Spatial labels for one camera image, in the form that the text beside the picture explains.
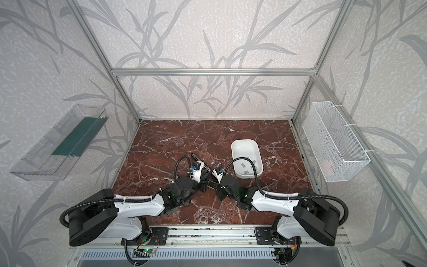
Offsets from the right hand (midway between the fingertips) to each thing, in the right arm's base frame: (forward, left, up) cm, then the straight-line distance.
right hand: (215, 179), depth 84 cm
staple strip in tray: (+11, -15, -7) cm, 20 cm away
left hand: (+3, +2, +6) cm, 7 cm away
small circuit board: (-30, +28, -6) cm, 41 cm away
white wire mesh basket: (-1, -47, +26) cm, 54 cm away
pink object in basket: (-1, -50, +14) cm, 52 cm away
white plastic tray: (+24, -19, -7) cm, 31 cm away
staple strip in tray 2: (+7, -17, -7) cm, 20 cm away
